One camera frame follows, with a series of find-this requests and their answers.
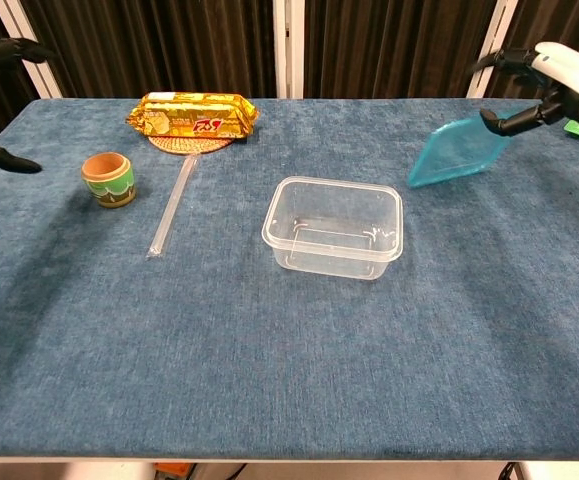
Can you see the blue translucent lid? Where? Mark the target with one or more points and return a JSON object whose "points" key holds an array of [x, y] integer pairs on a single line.
{"points": [[454, 155]]}

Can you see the blue velvet tablecloth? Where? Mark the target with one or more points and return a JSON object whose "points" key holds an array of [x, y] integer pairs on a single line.
{"points": [[249, 350]]}

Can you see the golden biscuit package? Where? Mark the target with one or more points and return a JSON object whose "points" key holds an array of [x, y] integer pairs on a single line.
{"points": [[194, 115]]}

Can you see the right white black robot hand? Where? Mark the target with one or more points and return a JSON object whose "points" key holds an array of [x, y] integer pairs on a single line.
{"points": [[574, 75]]}

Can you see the white slanted frame post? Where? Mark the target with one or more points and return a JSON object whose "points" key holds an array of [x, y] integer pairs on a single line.
{"points": [[499, 25], [31, 75]]}

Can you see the black bracket under table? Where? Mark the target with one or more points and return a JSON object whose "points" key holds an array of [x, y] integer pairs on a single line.
{"points": [[510, 471]]}

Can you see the dark pleated curtain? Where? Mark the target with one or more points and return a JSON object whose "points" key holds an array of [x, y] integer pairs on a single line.
{"points": [[169, 45]]}

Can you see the terracotta cup with green band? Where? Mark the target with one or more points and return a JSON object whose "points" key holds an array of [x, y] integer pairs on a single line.
{"points": [[111, 187]]}

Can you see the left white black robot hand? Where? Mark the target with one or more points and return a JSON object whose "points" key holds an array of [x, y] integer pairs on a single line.
{"points": [[4, 50]]}

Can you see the white upright frame post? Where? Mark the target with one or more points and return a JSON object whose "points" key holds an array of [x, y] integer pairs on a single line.
{"points": [[296, 50], [281, 50]]}

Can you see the clear plastic container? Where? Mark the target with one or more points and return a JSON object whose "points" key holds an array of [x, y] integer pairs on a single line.
{"points": [[329, 266]]}

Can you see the round woven rattan coaster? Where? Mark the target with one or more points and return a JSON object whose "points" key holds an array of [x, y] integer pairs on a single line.
{"points": [[189, 146]]}

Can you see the orange object under table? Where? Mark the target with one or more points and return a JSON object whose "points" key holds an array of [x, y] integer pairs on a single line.
{"points": [[171, 471]]}

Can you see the clear wrapped drinking straw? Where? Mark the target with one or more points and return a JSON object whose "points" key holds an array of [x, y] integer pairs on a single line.
{"points": [[174, 205]]}

